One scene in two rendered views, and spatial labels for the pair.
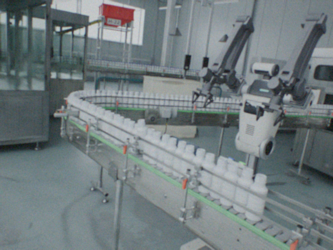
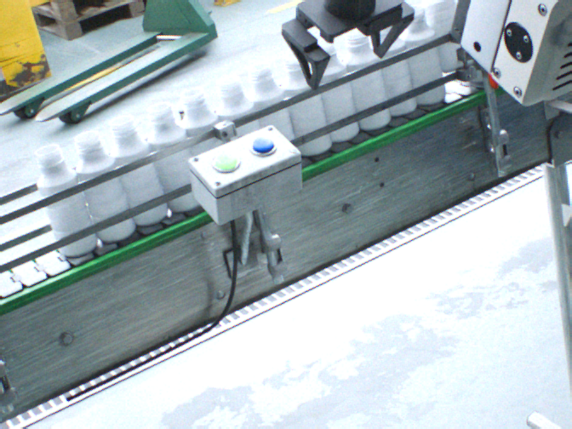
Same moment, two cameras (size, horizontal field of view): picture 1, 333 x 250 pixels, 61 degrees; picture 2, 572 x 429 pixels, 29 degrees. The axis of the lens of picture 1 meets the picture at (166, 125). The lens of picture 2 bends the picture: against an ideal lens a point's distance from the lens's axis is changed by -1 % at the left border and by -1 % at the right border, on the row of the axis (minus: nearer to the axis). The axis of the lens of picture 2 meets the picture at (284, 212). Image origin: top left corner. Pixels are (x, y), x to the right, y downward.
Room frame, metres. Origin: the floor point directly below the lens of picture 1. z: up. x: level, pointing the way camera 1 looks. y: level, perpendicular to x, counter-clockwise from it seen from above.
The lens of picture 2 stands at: (1.68, -1.71, 1.68)
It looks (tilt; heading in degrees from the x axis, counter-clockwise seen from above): 25 degrees down; 107
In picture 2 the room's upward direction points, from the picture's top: 14 degrees counter-clockwise
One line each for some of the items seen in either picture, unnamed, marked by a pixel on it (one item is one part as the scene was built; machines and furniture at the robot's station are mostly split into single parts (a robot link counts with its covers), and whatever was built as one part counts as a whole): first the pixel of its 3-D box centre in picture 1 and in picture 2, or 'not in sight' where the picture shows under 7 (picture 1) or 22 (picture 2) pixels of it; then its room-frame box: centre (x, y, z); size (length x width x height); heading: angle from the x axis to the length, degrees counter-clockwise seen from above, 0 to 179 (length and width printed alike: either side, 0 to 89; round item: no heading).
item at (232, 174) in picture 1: (230, 184); (135, 170); (1.02, -0.27, 1.08); 0.06 x 0.06 x 0.17
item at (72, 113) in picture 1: (68, 127); not in sight; (2.03, 0.73, 0.96); 0.23 x 0.10 x 0.27; 132
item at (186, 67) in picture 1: (186, 62); not in sight; (7.68, -0.34, 1.55); 0.17 x 0.15 x 0.42; 114
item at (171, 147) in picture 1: (170, 155); (332, 89); (1.29, -0.04, 1.08); 0.06 x 0.06 x 0.17
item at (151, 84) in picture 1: (169, 107); not in sight; (5.91, -0.02, 0.59); 1.10 x 0.62 x 1.18; 114
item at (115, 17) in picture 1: (112, 59); not in sight; (8.19, 1.73, 1.40); 0.92 x 0.72 x 2.80; 114
